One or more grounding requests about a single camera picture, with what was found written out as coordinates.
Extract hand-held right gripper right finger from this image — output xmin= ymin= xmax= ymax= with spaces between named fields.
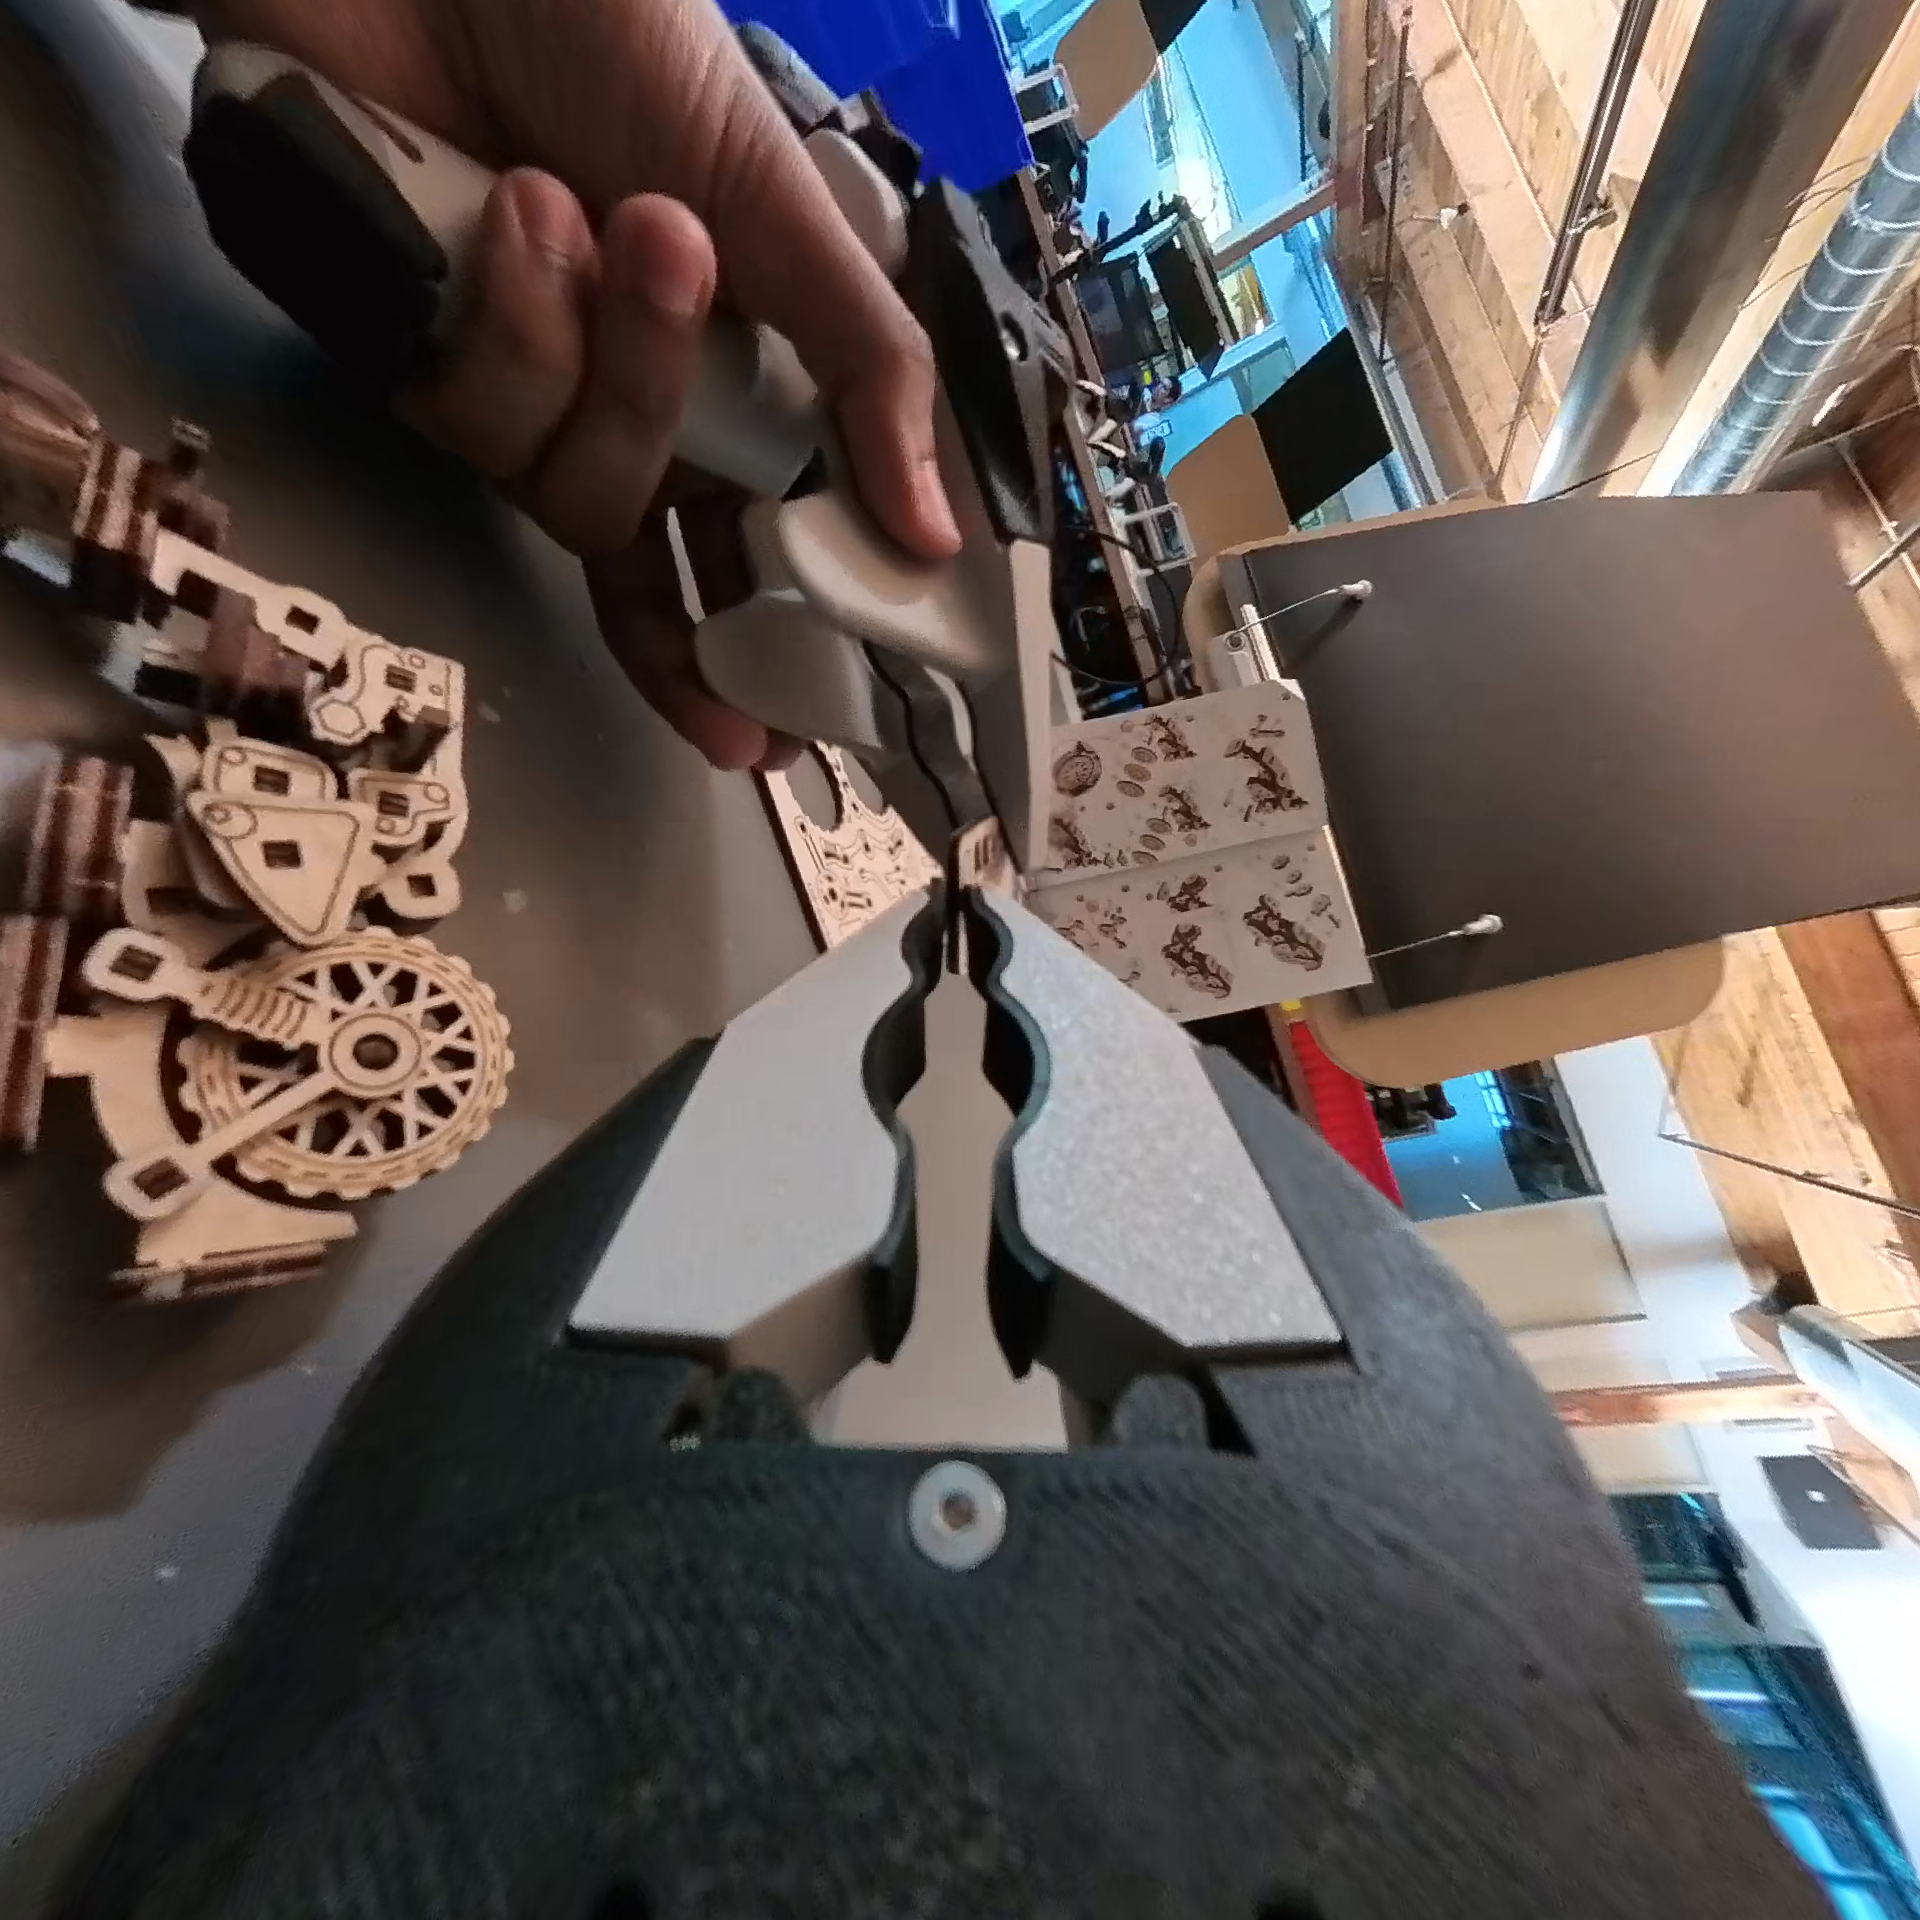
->
xmin=961 ymin=884 xmax=1349 ymax=1419

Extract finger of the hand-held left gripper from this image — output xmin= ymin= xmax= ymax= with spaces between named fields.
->
xmin=750 ymin=501 xmax=1087 ymax=878
xmin=695 ymin=599 xmax=984 ymax=843

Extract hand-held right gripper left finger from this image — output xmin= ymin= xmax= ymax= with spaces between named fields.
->
xmin=568 ymin=882 xmax=949 ymax=1424

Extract wooden mechanical model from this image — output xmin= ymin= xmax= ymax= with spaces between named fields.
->
xmin=0 ymin=353 xmax=516 ymax=1308

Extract grey desk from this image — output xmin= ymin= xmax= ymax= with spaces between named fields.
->
xmin=0 ymin=0 xmax=1292 ymax=1802

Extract person's left hand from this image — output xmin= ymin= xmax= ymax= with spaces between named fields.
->
xmin=196 ymin=0 xmax=964 ymax=774

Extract red plastic bin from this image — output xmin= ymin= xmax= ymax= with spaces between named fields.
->
xmin=1290 ymin=1022 xmax=1405 ymax=1205

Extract laser-cut plywood sheet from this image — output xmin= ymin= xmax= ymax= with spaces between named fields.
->
xmin=757 ymin=743 xmax=947 ymax=949

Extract blue plastic bin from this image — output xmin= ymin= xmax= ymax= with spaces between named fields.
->
xmin=719 ymin=0 xmax=1041 ymax=197

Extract black computer monitor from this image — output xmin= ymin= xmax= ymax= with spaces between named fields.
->
xmin=1251 ymin=330 xmax=1396 ymax=520

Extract black standing board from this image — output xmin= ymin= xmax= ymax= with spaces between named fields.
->
xmin=1219 ymin=487 xmax=1920 ymax=1010

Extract metal ventilation ducts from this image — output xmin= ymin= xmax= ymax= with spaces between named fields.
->
xmin=1530 ymin=0 xmax=1920 ymax=497

